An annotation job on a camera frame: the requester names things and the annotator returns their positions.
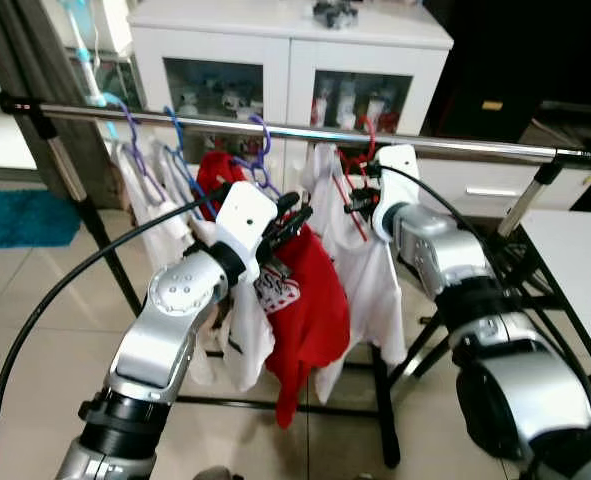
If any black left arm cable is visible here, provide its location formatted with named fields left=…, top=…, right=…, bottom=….
left=0, top=190, right=226, bottom=480

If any steel clothes rack black frame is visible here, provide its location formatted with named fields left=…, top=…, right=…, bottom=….
left=0, top=92, right=591, bottom=471

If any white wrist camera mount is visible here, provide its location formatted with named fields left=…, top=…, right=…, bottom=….
left=213, top=180, right=279, bottom=263
left=372, top=143, right=421, bottom=241

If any purple hanger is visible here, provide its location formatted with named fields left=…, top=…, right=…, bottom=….
left=103, top=95, right=176, bottom=201
left=230, top=112, right=281, bottom=196

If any small grey toy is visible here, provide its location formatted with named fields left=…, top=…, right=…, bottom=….
left=313, top=0, right=361, bottom=29

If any teal floor mat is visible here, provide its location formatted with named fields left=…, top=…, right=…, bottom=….
left=0, top=190, right=81, bottom=249

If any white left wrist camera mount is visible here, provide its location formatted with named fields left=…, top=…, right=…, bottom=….
left=213, top=180, right=279, bottom=263

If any light blue white mop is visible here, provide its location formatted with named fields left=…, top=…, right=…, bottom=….
left=63, top=0, right=111, bottom=141

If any red plastic hanger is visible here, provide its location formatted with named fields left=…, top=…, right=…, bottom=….
left=333, top=115, right=381, bottom=243

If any white glass door cabinet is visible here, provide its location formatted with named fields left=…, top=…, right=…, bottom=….
left=127, top=0, right=454, bottom=191

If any red shirt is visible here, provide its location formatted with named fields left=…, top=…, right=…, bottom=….
left=195, top=150, right=352, bottom=429

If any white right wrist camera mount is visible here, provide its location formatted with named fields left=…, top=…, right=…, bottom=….
left=372, top=143, right=421, bottom=241

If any white sports shirt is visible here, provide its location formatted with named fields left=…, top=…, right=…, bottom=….
left=303, top=143, right=408, bottom=403

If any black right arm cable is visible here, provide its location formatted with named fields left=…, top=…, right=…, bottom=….
left=375, top=160, right=506, bottom=291

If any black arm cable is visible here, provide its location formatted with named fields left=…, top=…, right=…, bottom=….
left=0, top=190, right=226, bottom=480
left=375, top=160, right=506, bottom=291

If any white table black frame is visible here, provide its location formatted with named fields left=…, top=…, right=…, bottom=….
left=520, top=208, right=591, bottom=396

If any low white drawer cabinet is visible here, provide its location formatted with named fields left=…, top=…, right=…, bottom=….
left=415, top=150, right=591, bottom=216

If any grey curtain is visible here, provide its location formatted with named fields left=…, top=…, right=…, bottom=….
left=0, top=0, right=116, bottom=211

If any black cabinet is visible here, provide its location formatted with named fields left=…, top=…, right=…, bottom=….
left=420, top=0, right=591, bottom=136

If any blue hanger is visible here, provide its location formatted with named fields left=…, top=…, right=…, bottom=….
left=165, top=105, right=216, bottom=216

